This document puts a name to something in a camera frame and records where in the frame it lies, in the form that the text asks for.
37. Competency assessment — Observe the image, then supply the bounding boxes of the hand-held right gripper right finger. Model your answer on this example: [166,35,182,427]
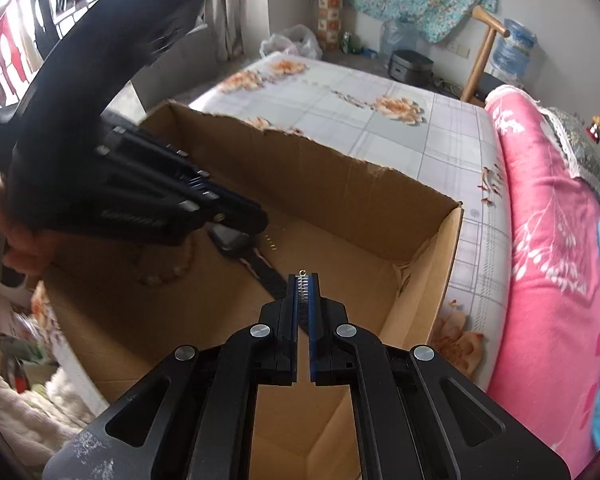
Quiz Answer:
[307,272,571,480]

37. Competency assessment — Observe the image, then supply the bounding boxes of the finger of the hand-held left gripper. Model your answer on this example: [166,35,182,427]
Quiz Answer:
[97,112,216,191]
[109,170,269,235]

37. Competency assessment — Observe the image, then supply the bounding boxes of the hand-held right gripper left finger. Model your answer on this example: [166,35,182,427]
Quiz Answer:
[42,272,301,480]

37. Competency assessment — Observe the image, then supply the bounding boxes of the square smartwatch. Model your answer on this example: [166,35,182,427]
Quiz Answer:
[207,224,291,303]

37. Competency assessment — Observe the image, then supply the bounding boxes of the small silver spring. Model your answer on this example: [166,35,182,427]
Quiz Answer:
[296,268,312,306]

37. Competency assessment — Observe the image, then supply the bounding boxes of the multicolour glass bead bracelet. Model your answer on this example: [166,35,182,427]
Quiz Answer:
[136,236,199,287]

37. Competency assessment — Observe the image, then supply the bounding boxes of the brown cardboard box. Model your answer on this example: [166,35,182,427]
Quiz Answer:
[42,101,465,480]

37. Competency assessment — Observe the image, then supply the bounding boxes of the person's left hand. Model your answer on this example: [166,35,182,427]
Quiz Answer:
[0,162,58,278]

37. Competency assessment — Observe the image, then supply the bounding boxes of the grey cabinet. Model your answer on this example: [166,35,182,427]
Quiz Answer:
[130,25,221,116]

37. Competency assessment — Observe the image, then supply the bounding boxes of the hanging red clothes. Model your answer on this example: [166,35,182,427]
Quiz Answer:
[0,15,31,106]

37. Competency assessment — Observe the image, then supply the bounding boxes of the metal window railing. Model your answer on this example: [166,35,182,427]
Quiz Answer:
[0,0,121,106]

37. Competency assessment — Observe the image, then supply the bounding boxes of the grey curtain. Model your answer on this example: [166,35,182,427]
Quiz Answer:
[202,0,271,63]

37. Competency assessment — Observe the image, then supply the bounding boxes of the white plastic bag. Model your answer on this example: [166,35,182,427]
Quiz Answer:
[259,25,323,61]

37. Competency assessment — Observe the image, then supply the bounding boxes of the floral checked tablecloth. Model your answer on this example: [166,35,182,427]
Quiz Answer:
[0,55,512,401]

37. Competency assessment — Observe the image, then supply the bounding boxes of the grey rice cooker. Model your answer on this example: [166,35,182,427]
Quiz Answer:
[389,50,435,86]

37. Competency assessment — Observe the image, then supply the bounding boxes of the floral patterned roll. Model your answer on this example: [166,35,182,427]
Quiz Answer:
[317,0,343,51]

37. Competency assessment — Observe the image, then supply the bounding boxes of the pink floral blanket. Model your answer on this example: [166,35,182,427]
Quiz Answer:
[485,85,600,471]

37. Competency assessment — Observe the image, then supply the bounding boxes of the clear empty water jug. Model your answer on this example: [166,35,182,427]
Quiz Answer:
[380,20,421,68]

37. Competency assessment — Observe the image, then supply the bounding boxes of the white fluffy robe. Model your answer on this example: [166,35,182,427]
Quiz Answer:
[0,360,98,463]

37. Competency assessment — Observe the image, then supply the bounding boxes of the wooden chair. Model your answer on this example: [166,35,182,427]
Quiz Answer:
[460,5,511,103]

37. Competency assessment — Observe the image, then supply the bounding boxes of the grey lace-trimmed pillow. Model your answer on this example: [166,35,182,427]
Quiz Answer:
[540,105,600,206]

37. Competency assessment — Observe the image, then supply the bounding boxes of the blue water jug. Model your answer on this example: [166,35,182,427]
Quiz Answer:
[490,19,538,86]

